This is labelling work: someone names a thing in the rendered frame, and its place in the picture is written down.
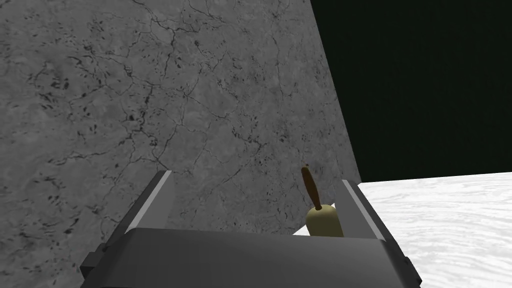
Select yellow pear with brown stem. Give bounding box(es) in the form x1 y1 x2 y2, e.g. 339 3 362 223
300 165 345 238

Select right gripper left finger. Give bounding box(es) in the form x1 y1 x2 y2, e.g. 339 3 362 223
104 169 175 249

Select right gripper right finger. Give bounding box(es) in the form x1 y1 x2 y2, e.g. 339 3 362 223
333 179 398 243

